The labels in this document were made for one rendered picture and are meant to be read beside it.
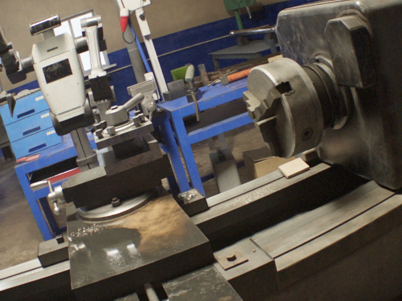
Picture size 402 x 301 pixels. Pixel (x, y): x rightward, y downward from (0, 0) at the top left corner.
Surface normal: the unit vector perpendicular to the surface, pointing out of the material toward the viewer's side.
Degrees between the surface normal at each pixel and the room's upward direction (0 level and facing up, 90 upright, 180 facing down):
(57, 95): 90
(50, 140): 90
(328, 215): 0
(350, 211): 0
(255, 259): 0
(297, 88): 60
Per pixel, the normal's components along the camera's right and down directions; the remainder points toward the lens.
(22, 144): 0.29, 0.16
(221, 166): 0.09, 0.23
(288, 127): -0.92, 0.33
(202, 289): -0.27, -0.93
